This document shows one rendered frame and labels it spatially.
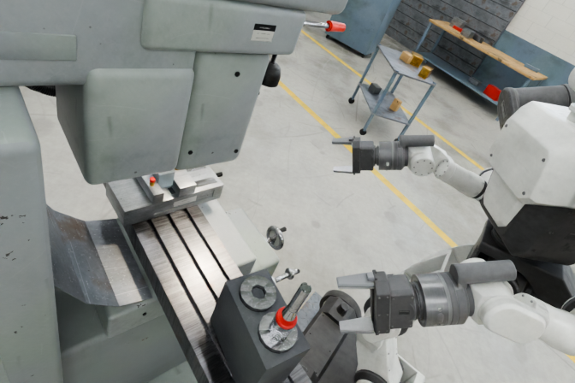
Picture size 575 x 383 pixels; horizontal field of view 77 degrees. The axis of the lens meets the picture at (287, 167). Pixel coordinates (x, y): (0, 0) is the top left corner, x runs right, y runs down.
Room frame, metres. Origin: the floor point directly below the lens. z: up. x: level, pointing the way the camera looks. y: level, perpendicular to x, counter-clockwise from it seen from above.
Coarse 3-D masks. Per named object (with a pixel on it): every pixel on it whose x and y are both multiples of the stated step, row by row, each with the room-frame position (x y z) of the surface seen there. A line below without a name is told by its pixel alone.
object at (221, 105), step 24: (216, 72) 0.65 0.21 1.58; (240, 72) 0.70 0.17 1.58; (264, 72) 0.75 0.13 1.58; (192, 96) 0.63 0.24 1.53; (216, 96) 0.66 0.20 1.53; (240, 96) 0.71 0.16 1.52; (192, 120) 0.63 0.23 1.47; (216, 120) 0.68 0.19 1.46; (240, 120) 0.73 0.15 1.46; (192, 144) 0.64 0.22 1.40; (216, 144) 0.69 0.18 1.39; (240, 144) 0.75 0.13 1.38
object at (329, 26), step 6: (306, 24) 0.80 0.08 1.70; (312, 24) 0.81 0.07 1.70; (318, 24) 0.83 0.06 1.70; (324, 24) 0.84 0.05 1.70; (330, 24) 0.85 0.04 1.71; (336, 24) 0.87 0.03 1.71; (342, 24) 0.89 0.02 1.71; (330, 30) 0.85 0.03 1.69; (336, 30) 0.87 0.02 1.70; (342, 30) 0.89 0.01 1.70
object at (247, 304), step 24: (240, 288) 0.51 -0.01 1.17; (264, 288) 0.54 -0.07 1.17; (216, 312) 0.51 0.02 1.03; (240, 312) 0.46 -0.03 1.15; (264, 312) 0.49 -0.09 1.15; (216, 336) 0.49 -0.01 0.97; (240, 336) 0.44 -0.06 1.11; (264, 336) 0.43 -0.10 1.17; (288, 336) 0.45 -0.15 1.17; (240, 360) 0.41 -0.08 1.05; (264, 360) 0.39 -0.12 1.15; (288, 360) 0.41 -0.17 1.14
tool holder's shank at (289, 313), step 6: (300, 288) 0.45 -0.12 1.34; (306, 288) 0.45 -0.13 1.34; (294, 294) 0.45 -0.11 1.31; (300, 294) 0.44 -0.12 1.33; (306, 294) 0.44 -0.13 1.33; (294, 300) 0.44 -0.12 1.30; (300, 300) 0.44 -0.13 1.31; (288, 306) 0.45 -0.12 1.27; (294, 306) 0.44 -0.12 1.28; (300, 306) 0.45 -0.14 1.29; (282, 312) 0.45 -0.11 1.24; (288, 312) 0.44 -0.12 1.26; (294, 312) 0.44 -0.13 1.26; (288, 318) 0.44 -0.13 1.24; (294, 318) 0.45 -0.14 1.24
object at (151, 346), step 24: (240, 216) 1.11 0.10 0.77; (264, 240) 1.04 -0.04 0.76; (264, 264) 0.93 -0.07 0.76; (72, 312) 0.49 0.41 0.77; (96, 312) 0.51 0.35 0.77; (72, 336) 0.43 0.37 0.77; (96, 336) 0.45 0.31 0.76; (120, 336) 0.49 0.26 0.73; (144, 336) 0.55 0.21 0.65; (168, 336) 0.63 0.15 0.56; (72, 360) 0.39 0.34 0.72; (96, 360) 0.44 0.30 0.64; (120, 360) 0.50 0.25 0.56; (144, 360) 0.57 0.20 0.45; (168, 360) 0.65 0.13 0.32
